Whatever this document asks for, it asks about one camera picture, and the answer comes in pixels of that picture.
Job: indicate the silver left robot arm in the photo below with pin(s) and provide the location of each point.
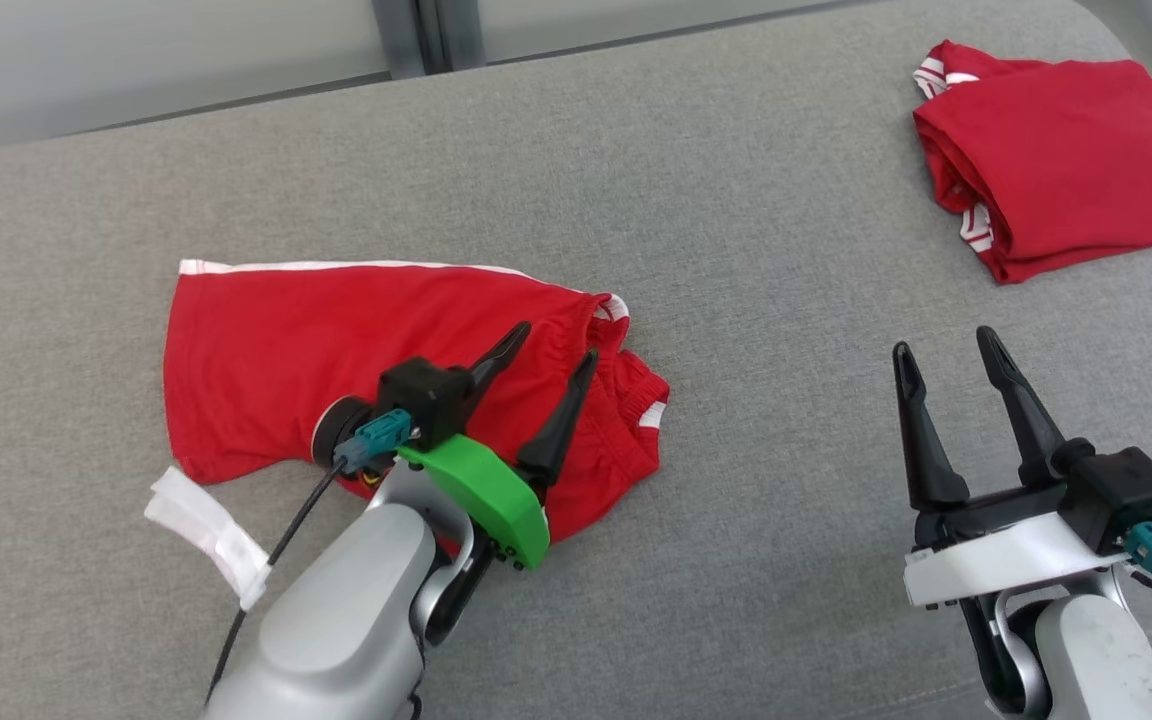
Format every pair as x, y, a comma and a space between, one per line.
336, 620

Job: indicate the grey partition post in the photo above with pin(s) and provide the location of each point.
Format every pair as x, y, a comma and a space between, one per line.
401, 40

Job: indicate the red and white jersey shirt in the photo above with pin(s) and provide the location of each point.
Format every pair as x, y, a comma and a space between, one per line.
1066, 160

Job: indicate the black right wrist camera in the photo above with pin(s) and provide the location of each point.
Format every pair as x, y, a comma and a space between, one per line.
1126, 490

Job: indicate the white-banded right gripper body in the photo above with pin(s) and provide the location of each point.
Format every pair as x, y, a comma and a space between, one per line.
1006, 550

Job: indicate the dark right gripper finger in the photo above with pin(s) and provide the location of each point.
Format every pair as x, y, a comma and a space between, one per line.
1031, 430
931, 470

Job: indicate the red shorts with white stripe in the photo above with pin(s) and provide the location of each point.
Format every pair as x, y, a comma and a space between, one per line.
276, 360

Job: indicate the white tape tag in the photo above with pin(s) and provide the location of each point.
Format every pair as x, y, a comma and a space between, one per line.
206, 525

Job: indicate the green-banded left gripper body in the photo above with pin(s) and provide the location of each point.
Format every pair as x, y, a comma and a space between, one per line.
486, 495

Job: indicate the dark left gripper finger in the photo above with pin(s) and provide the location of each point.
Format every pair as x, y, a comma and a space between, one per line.
551, 445
494, 360

